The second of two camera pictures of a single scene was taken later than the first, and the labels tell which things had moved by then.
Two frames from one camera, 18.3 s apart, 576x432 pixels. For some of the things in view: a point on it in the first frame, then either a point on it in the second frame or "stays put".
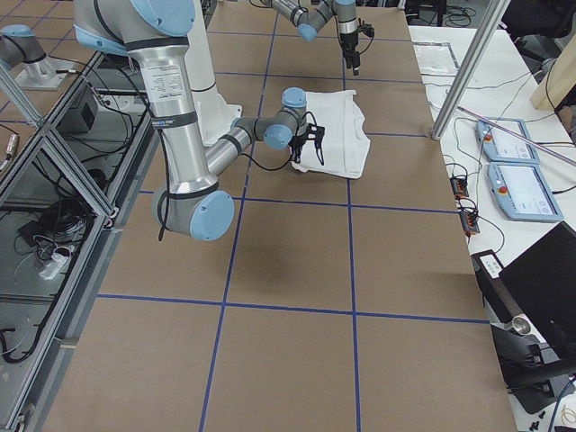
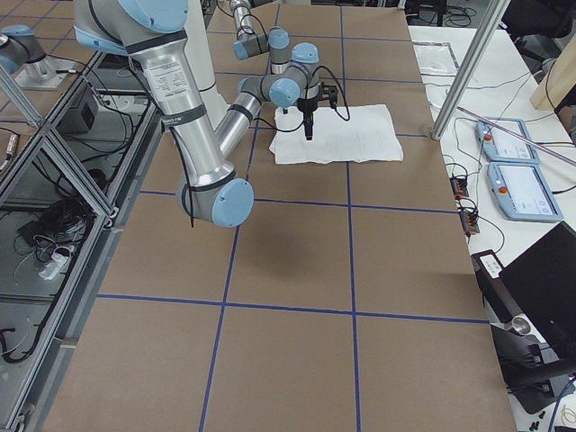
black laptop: x=544 y=276 stays put
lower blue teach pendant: x=524 y=193 stays put
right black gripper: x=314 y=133 → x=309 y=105
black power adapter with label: x=497 y=295 stays put
